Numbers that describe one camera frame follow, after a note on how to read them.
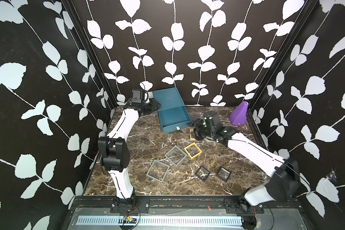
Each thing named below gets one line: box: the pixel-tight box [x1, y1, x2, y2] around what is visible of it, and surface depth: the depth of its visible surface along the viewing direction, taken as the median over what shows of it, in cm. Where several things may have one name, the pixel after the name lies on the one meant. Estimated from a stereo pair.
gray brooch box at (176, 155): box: [164, 144, 188, 167], surface depth 95 cm
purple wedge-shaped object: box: [229, 101, 249, 126], surface depth 104 cm
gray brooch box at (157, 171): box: [145, 159, 170, 184], surface depth 88 cm
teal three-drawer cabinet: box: [152, 87, 192, 134], surface depth 96 cm
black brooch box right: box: [216, 165, 232, 183], surface depth 87 cm
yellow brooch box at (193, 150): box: [184, 142, 203, 160], surface depth 97 cm
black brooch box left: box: [194, 165, 211, 183], surface depth 87 cm
